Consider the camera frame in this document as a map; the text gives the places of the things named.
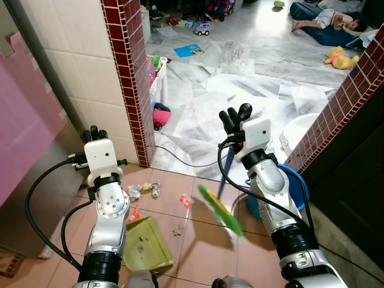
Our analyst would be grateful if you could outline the green broom with blue handle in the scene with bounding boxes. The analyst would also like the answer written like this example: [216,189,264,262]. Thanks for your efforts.
[198,147,244,237]

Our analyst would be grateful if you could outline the white plastic bucket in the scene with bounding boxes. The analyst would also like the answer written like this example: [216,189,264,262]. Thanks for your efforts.
[280,113,322,158]

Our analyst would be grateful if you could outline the pink and black bag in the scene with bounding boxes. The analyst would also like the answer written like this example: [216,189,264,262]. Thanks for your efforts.
[152,102,172,131]

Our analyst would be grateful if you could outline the clear crumpled plastic bag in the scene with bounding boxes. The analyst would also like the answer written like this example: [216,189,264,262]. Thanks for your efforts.
[218,40,247,66]

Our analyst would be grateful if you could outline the crumpled silver wrapper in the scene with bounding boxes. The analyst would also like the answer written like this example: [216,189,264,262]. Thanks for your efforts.
[125,185,144,200]

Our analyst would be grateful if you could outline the pink door panel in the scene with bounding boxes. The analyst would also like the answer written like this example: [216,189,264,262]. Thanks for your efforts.
[0,30,68,208]

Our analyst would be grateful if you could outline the crumpled yellow-silver wrapper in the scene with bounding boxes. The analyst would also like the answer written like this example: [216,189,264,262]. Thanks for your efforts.
[143,182,162,199]

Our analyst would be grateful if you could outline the white plastic rack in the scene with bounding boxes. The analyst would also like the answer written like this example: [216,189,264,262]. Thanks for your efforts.
[149,55,169,106]

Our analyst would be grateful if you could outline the small red-white wrapper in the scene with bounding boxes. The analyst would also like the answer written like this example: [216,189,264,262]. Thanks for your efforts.
[179,193,194,209]

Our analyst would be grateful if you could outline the blue plastic basin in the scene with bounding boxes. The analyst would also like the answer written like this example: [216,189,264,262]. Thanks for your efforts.
[245,163,310,220]

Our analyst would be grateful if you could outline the blue picture book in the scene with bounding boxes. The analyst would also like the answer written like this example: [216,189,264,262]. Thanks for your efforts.
[173,43,205,59]

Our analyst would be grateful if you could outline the red paper scrap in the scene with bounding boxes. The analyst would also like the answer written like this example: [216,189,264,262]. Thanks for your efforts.
[128,205,142,223]

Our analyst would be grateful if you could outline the purple toy car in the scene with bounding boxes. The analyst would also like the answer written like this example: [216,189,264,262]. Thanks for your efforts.
[193,20,213,37]

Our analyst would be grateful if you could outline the red and blue backpack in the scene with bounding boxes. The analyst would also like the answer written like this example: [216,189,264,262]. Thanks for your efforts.
[206,0,235,19]

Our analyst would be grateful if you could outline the yellow plush toy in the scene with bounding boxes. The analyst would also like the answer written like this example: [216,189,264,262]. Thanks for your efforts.
[323,46,360,71]

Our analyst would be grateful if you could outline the dark blue mattress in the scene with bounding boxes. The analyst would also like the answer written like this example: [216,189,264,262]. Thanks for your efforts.
[289,1,376,49]

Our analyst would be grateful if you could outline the child lying down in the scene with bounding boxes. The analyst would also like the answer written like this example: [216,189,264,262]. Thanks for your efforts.
[292,8,368,34]

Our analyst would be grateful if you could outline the grey robot right leg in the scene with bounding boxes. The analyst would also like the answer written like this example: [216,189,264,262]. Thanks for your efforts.
[211,274,242,288]

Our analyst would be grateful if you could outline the grey robot leg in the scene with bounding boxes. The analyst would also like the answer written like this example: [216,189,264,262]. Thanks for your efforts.
[211,274,242,288]
[122,269,158,288]

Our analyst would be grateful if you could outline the grey robot left leg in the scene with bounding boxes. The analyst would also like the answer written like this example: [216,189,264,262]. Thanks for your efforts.
[122,269,158,288]

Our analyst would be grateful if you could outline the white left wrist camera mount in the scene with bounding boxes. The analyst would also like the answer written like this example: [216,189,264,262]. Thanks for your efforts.
[83,139,125,181]

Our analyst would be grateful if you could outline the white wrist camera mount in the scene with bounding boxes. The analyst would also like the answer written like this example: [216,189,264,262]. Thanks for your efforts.
[238,118,274,163]
[83,139,125,181]

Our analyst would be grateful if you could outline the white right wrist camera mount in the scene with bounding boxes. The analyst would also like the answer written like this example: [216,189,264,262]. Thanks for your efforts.
[238,118,274,163]

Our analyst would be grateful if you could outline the thin black floor cable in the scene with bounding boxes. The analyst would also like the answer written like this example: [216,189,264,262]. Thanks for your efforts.
[149,143,232,169]

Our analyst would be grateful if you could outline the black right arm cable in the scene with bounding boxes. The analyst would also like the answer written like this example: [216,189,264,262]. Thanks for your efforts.
[217,139,316,242]

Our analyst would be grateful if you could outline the short black left arm cable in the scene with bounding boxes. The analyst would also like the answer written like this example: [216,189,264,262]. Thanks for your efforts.
[61,199,97,268]

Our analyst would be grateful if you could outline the long black left arm cable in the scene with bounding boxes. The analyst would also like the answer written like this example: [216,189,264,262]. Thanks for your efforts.
[25,157,91,271]

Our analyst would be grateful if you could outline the yellow-green dustpan with red handle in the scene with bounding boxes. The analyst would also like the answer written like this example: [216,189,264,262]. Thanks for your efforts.
[122,215,175,274]

